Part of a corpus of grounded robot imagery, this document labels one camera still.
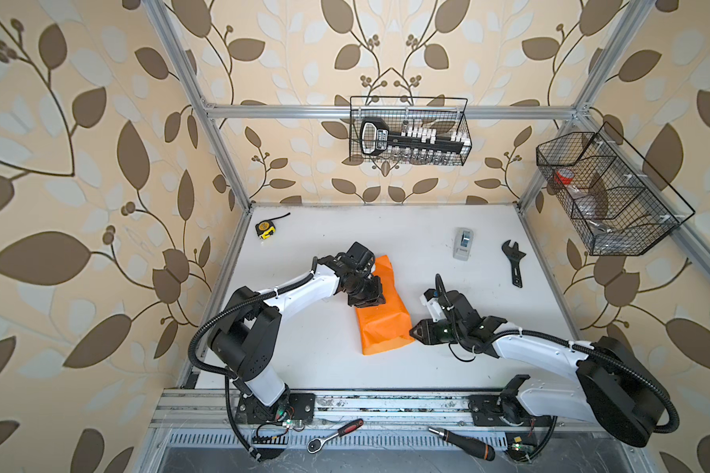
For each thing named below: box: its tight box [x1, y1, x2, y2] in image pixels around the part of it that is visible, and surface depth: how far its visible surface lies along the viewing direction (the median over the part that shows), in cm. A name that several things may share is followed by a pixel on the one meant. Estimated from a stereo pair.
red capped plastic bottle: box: [554, 167, 587, 200], surface depth 85 cm
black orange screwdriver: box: [427, 426, 497, 462], surface depth 70 cm
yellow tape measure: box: [255, 211, 291, 240], surface depth 113 cm
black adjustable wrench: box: [500, 239, 527, 289], surface depth 106 cm
